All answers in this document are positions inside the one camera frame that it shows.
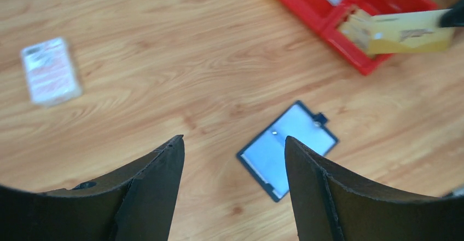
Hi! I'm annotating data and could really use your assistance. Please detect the navy blue card holder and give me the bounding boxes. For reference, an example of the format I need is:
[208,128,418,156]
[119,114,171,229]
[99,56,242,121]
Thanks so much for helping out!
[236,100,339,202]

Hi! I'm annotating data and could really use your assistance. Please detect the red plastic bin front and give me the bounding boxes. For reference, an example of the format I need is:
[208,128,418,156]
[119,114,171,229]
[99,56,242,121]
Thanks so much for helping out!
[320,0,437,75]

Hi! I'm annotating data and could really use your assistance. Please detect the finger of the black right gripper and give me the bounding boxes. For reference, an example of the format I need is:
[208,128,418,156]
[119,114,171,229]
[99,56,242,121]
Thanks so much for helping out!
[439,0,463,28]

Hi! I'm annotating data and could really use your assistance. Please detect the gold credit cards in bin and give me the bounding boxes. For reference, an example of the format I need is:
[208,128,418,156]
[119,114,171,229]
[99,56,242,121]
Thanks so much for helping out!
[338,8,372,53]

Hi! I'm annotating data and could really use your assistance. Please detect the white red small box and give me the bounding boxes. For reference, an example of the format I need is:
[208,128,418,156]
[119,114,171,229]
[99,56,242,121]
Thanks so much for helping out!
[20,37,83,107]

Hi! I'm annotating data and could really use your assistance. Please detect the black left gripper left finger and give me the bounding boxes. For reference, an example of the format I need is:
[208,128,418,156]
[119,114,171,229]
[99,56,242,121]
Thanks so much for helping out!
[1,135,185,240]

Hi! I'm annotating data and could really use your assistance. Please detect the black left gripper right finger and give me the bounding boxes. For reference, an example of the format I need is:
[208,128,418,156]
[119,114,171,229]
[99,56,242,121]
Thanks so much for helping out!
[285,136,463,240]

